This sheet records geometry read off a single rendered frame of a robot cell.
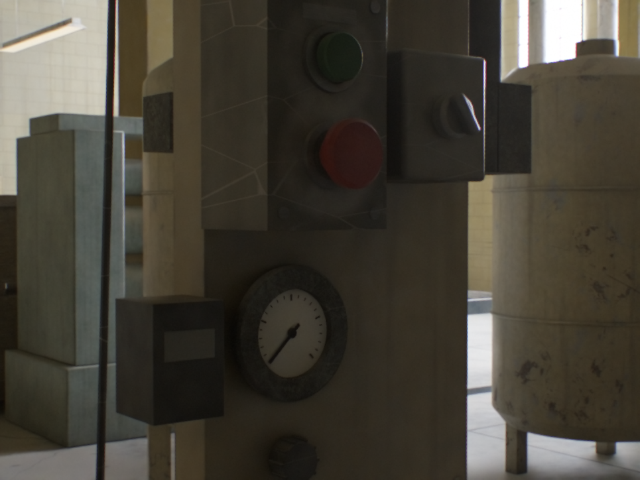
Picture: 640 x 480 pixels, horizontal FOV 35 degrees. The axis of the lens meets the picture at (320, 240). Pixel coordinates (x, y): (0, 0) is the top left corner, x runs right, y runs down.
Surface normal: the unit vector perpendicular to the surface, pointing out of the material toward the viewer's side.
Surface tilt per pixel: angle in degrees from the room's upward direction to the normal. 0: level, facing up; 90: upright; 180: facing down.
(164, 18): 90
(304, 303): 90
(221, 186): 90
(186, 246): 90
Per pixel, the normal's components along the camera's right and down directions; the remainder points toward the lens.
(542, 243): -0.64, 0.02
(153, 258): -0.88, 0.01
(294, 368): 0.60, 0.02
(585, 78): -0.37, 0.03
